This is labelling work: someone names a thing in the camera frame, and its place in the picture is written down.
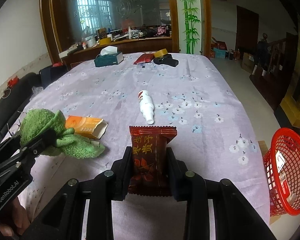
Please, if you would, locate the green fuzzy towel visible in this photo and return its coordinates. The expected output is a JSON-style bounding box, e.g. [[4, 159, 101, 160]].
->
[[19, 109, 106, 159]]

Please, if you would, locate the orange medicine box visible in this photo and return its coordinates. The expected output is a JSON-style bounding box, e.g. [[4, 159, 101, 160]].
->
[[65, 115, 108, 140]]

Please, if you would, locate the dark red snack packet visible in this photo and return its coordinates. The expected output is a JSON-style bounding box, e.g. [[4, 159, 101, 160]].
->
[[128, 126, 177, 197]]

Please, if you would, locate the white red tube bottle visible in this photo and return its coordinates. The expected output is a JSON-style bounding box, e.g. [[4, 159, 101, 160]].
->
[[138, 90, 154, 125]]

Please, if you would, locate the red white torn box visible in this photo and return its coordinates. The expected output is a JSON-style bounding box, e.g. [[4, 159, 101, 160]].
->
[[275, 151, 286, 173]]

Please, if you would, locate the person's left hand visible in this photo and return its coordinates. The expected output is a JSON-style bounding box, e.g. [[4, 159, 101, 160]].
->
[[0, 197, 30, 237]]

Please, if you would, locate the black sofa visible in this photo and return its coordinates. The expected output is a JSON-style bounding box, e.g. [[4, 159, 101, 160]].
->
[[0, 73, 42, 143]]

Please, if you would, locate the red plastic basket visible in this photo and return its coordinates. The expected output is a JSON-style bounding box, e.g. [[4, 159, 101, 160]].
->
[[263, 128, 300, 216]]

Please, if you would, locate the clear plastic bag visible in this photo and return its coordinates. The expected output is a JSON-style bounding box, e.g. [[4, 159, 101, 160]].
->
[[30, 87, 44, 101]]

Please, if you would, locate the lilac floral tablecloth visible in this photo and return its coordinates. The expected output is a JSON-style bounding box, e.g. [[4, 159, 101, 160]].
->
[[19, 54, 272, 239]]

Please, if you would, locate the dark blue bag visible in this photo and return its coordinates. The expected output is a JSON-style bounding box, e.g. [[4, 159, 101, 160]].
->
[[39, 65, 68, 89]]

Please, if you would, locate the wooden counter ledge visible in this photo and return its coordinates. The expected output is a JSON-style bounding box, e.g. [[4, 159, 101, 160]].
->
[[62, 37, 180, 67]]

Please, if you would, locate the teal tissue box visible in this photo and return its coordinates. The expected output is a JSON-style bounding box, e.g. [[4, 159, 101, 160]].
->
[[94, 46, 123, 67]]

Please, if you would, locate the red flat packet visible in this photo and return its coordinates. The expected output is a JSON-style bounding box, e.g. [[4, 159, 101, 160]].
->
[[134, 53, 154, 64]]

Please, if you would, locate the black pouch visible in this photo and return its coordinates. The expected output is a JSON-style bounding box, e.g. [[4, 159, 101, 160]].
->
[[153, 54, 179, 67]]

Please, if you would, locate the yellow tape roll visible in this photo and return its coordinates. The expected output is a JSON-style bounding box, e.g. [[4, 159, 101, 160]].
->
[[153, 49, 168, 58]]

